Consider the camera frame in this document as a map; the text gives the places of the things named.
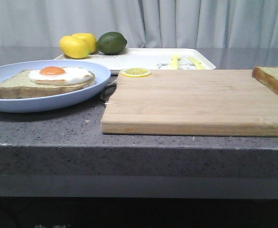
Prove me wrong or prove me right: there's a fried egg toy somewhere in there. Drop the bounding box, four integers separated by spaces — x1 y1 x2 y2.
29 66 95 86

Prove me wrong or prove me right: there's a bread slice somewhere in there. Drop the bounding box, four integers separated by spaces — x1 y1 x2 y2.
252 66 278 95
0 69 96 99

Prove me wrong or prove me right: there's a blue round plate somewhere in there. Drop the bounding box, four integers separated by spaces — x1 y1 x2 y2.
0 60 111 113

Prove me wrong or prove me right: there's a white rectangular tray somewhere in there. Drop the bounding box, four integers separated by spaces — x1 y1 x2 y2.
53 47 217 71

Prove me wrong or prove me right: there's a lemon slice toy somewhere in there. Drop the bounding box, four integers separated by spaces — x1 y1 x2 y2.
121 67 151 77

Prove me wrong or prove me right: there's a wooden cutting board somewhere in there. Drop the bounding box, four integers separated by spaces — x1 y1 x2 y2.
101 69 278 137

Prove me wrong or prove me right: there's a yellow plastic fork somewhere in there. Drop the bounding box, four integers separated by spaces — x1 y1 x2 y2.
169 53 181 69

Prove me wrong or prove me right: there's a green lime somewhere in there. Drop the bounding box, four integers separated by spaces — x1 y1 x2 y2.
96 31 127 55

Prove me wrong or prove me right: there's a yellow plastic knife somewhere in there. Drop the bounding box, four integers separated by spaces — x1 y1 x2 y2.
188 57 206 70

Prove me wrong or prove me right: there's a rear yellow lemon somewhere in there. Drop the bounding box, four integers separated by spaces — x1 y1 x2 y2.
72 33 97 54

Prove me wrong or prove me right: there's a yellow lemon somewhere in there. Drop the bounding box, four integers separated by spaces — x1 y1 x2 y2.
72 33 97 54
59 36 90 59

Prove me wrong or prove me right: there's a white curtain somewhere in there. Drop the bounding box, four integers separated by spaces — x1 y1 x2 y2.
0 0 278 48

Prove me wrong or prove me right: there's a front yellow lemon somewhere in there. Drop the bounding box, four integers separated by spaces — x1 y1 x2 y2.
59 36 90 59

